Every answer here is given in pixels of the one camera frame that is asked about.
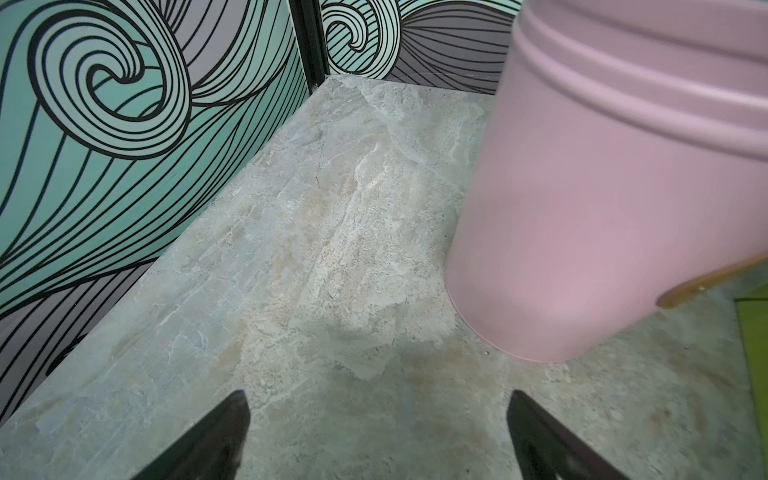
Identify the white paper takeout bag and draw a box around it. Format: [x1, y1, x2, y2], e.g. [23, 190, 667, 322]
[735, 283, 768, 464]

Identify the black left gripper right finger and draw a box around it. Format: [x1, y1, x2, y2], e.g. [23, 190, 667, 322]
[506, 390, 627, 480]

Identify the pink straw holder cup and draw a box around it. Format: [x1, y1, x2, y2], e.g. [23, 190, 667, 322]
[445, 1, 767, 362]

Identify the black enclosure corner post left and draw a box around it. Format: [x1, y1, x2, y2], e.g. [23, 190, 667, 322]
[288, 0, 330, 93]

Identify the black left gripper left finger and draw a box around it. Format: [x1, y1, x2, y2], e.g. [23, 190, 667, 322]
[133, 390, 251, 480]

